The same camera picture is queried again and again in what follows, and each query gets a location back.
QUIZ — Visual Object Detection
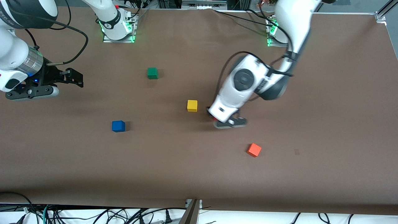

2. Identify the blue cube block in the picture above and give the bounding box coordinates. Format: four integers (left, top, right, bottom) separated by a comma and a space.
112, 120, 126, 133

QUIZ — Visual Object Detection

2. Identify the orange cube block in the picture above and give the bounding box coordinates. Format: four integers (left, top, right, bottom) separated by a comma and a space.
247, 143, 262, 158

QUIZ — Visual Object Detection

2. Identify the table cover sheet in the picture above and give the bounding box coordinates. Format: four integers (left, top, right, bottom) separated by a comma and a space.
0, 6, 398, 216

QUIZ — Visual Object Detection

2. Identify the dark metal bar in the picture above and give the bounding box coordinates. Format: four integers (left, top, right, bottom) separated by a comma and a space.
178, 199, 201, 224

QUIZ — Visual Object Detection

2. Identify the grey metal rack shelf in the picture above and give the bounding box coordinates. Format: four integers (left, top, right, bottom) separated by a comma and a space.
181, 0, 228, 10

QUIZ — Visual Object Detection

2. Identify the aluminium corner profile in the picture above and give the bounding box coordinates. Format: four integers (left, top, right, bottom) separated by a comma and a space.
375, 0, 398, 23

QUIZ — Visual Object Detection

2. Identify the black cable with metal plug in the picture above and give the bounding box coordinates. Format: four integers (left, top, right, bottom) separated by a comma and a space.
0, 8, 89, 66

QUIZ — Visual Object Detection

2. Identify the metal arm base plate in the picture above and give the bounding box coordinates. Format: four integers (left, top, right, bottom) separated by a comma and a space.
266, 17, 289, 48
103, 12, 137, 43

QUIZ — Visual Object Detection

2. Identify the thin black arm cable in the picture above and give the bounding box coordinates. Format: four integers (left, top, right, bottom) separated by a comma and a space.
25, 0, 71, 50

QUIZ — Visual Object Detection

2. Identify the black base cable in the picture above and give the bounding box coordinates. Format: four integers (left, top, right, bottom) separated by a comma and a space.
120, 4, 149, 25
212, 9, 275, 27
245, 9, 274, 21

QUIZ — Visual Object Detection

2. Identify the small metal bracket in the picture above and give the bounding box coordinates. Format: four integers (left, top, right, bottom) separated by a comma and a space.
185, 199, 203, 209

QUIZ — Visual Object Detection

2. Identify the long thin black cable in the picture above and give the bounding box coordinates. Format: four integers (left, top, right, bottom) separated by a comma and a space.
99, 207, 187, 224

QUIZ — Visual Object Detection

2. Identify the curved black cable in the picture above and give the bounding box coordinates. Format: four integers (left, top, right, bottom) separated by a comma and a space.
0, 191, 42, 224

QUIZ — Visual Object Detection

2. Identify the aluminium table edge rail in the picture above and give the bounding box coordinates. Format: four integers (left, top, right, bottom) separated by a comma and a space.
385, 22, 398, 59

